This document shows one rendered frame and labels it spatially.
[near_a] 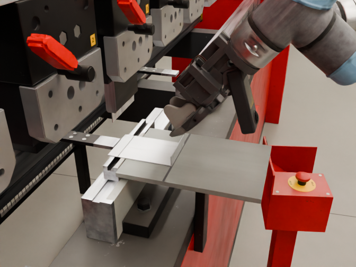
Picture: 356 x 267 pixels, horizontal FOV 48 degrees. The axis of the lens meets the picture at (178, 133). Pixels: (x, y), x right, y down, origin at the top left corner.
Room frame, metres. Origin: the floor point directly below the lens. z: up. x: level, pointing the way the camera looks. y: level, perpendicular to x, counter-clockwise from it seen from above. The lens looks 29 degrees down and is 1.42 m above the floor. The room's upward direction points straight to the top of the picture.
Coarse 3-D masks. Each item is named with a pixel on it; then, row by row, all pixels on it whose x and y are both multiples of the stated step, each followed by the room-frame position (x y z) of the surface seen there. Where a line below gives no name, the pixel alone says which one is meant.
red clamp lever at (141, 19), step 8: (120, 0) 0.55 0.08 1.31; (128, 0) 0.55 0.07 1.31; (120, 8) 0.56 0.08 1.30; (128, 8) 0.55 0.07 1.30; (136, 8) 0.56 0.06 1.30; (128, 16) 0.57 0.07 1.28; (136, 16) 0.57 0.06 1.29; (144, 16) 0.59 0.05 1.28; (128, 24) 0.62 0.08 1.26; (136, 24) 0.60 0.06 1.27; (144, 24) 0.60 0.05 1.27; (152, 24) 0.61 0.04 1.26; (136, 32) 0.61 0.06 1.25; (144, 32) 0.61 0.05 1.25; (152, 32) 0.61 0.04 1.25
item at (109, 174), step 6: (144, 120) 0.80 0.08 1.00; (150, 120) 0.80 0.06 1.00; (138, 126) 0.77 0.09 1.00; (144, 126) 0.79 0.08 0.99; (150, 126) 0.78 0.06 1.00; (132, 132) 0.74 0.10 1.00; (138, 132) 0.76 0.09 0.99; (144, 132) 0.74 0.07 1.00; (108, 162) 0.63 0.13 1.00; (114, 162) 0.64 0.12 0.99; (108, 168) 0.62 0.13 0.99; (114, 168) 0.61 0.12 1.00; (108, 174) 0.62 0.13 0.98; (114, 174) 0.61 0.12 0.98; (114, 180) 0.61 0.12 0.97
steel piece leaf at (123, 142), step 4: (124, 136) 0.72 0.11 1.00; (128, 136) 0.72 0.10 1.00; (132, 136) 0.72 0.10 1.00; (120, 140) 0.71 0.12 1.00; (124, 140) 0.71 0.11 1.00; (128, 140) 0.71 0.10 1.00; (120, 144) 0.69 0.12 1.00; (124, 144) 0.69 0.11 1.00; (116, 148) 0.68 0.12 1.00; (120, 148) 0.68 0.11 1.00; (112, 152) 0.66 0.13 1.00; (116, 152) 0.66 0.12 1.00; (120, 152) 0.66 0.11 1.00; (116, 156) 0.65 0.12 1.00
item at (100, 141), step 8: (64, 136) 0.72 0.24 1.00; (72, 136) 0.72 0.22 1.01; (80, 136) 0.72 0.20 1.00; (88, 136) 0.72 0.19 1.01; (96, 136) 0.72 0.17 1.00; (104, 136) 0.72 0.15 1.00; (16, 144) 0.69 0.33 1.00; (40, 144) 0.70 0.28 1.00; (80, 144) 0.70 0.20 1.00; (88, 144) 0.69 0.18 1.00; (96, 144) 0.69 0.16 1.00; (104, 144) 0.69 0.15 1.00; (112, 144) 0.69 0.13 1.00; (32, 152) 0.68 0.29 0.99
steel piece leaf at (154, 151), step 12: (132, 144) 0.69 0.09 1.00; (144, 144) 0.69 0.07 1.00; (156, 144) 0.69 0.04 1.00; (168, 144) 0.69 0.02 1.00; (180, 144) 0.67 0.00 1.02; (120, 156) 0.65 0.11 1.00; (132, 156) 0.65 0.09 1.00; (144, 156) 0.65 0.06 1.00; (156, 156) 0.65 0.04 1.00; (168, 156) 0.65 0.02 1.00
